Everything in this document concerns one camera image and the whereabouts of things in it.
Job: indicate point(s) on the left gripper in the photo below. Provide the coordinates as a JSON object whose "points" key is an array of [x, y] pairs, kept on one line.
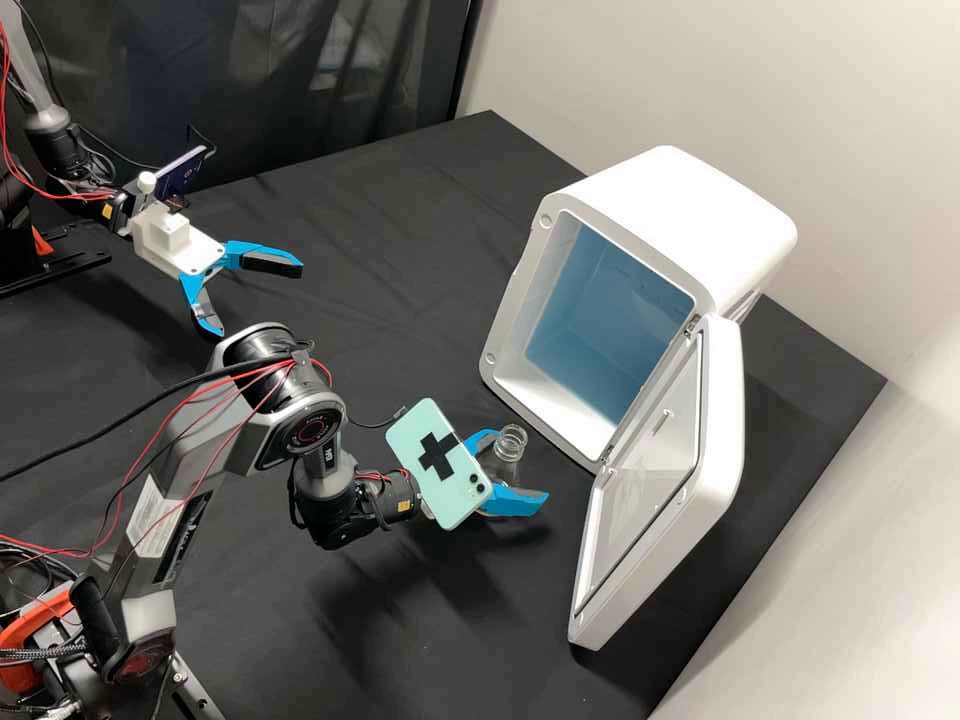
{"points": [[174, 244]]}

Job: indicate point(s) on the clear flask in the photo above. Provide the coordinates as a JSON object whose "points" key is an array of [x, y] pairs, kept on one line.
{"points": [[510, 444]]}

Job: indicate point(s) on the white incubator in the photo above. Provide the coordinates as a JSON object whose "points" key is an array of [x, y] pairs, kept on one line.
{"points": [[705, 217]]}

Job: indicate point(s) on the incubator door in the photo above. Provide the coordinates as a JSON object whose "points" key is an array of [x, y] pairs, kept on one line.
{"points": [[667, 480]]}

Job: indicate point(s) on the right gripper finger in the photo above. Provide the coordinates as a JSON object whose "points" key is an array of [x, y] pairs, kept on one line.
{"points": [[482, 438], [516, 501]]}

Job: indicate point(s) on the right wrist camera phone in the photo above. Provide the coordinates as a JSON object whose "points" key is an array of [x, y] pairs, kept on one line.
{"points": [[441, 465]]}

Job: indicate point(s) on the orange clamp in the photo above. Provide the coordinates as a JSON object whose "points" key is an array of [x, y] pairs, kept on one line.
{"points": [[30, 622]]}

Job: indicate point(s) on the left wrist camera phone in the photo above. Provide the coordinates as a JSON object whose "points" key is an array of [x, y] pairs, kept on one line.
{"points": [[184, 171]]}

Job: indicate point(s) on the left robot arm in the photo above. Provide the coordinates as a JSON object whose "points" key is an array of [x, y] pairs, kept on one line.
{"points": [[49, 120]]}

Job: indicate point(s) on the wrist camera phone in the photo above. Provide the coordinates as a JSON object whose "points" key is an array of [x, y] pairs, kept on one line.
{"points": [[184, 171], [441, 465]]}

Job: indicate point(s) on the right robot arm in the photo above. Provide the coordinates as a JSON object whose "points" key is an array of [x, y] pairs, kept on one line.
{"points": [[225, 439]]}

